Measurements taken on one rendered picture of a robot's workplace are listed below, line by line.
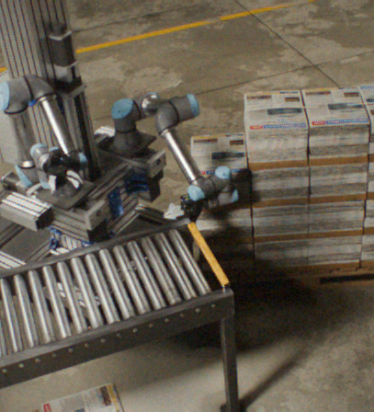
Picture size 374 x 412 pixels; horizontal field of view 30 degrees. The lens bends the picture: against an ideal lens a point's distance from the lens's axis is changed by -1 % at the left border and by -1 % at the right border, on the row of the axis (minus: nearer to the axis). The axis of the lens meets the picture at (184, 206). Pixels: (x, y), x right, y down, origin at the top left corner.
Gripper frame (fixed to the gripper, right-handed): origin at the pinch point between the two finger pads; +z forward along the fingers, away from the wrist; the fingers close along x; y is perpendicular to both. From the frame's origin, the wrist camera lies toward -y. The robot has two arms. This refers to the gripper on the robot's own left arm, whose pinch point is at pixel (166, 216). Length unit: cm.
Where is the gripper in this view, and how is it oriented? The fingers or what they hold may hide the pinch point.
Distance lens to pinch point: 325.7
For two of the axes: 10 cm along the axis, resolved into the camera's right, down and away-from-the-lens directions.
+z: -9.4, 2.7, -2.1
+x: 3.3, 5.5, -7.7
